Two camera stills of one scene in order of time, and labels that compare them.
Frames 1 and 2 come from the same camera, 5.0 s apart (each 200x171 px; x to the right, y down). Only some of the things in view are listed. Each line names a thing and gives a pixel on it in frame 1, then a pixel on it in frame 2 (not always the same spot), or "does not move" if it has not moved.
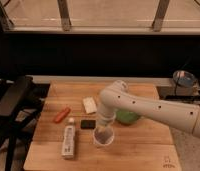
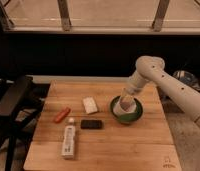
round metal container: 185,83 does not move
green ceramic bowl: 126,116 does not move
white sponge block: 89,104 does not move
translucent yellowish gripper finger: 103,132 → 126,99
